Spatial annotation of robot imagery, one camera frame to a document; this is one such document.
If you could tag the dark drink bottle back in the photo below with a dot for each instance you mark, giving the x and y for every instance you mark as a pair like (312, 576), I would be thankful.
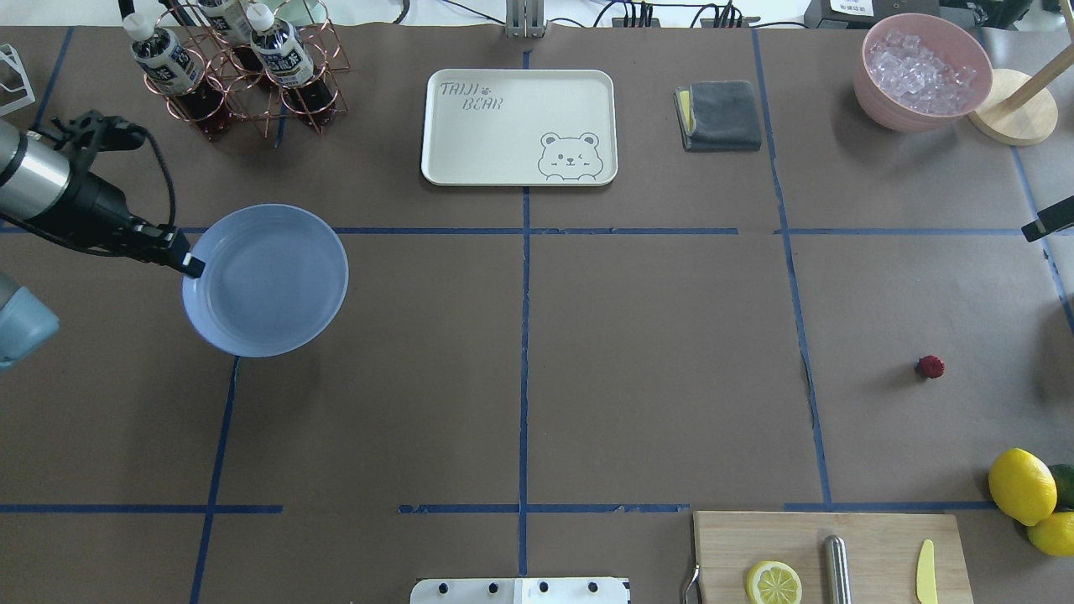
(228, 19)

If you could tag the yellow plastic knife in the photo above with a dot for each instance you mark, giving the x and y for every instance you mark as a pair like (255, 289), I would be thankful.
(925, 573)

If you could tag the red strawberry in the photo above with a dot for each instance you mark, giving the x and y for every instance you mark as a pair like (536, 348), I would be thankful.
(929, 367)

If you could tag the dark drink bottle right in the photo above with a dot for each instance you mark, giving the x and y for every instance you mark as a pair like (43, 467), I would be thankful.
(281, 51)

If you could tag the pink bowl with ice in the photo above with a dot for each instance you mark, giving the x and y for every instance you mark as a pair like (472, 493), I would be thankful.
(918, 72)

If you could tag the white wire cup rack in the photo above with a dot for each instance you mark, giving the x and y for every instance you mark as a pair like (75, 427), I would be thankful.
(16, 87)

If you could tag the wooden stand with round base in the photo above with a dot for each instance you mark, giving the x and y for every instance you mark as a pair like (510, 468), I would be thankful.
(1019, 111)

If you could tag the dark drink bottle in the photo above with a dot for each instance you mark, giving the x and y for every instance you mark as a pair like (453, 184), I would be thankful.
(228, 19)
(175, 73)
(281, 51)

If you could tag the grey folded cloth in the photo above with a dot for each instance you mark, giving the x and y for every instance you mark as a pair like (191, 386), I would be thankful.
(718, 116)

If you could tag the dark drink bottle front left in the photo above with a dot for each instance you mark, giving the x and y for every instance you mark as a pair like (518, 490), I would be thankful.
(175, 73)

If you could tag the lemon half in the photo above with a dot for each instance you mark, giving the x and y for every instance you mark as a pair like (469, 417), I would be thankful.
(772, 581)

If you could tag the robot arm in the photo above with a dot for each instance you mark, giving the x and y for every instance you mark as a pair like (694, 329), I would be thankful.
(49, 190)

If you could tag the cream bear tray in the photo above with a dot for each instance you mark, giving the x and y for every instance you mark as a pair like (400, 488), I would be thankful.
(515, 127)

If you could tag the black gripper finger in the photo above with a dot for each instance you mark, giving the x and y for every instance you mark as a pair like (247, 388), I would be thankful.
(1055, 218)

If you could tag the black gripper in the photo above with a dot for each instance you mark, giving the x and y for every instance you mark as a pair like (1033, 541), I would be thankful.
(94, 207)

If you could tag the metal handled knife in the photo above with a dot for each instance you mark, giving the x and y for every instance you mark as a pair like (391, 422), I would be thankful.
(836, 558)

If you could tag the blue plate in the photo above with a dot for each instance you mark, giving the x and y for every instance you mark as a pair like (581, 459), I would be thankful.
(275, 277)

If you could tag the whole yellow lemon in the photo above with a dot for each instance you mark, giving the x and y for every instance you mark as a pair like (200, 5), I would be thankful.
(1022, 486)

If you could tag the green lime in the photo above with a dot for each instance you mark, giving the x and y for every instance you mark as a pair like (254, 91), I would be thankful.
(1063, 477)

